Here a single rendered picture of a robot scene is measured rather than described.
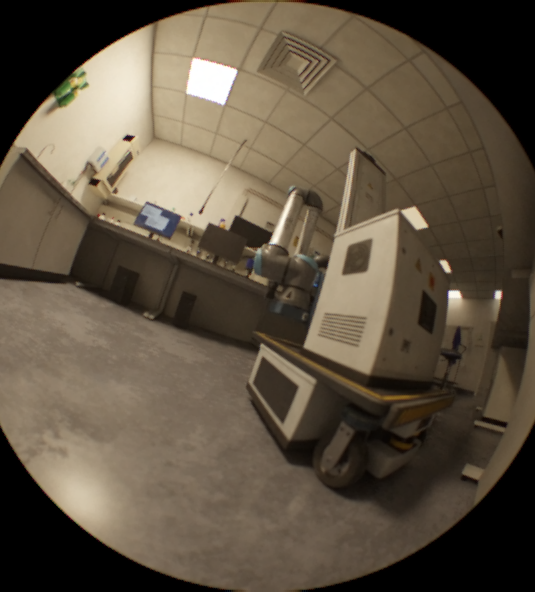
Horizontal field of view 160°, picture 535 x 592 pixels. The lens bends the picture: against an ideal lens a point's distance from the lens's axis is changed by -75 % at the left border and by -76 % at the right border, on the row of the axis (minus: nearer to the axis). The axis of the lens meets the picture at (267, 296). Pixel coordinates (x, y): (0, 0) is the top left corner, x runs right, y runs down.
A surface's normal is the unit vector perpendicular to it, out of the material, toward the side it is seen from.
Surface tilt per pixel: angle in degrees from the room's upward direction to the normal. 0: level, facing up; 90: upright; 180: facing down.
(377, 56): 180
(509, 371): 90
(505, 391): 90
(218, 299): 90
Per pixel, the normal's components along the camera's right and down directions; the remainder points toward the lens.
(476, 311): -0.86, -0.35
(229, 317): 0.39, 0.01
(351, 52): -0.33, 0.94
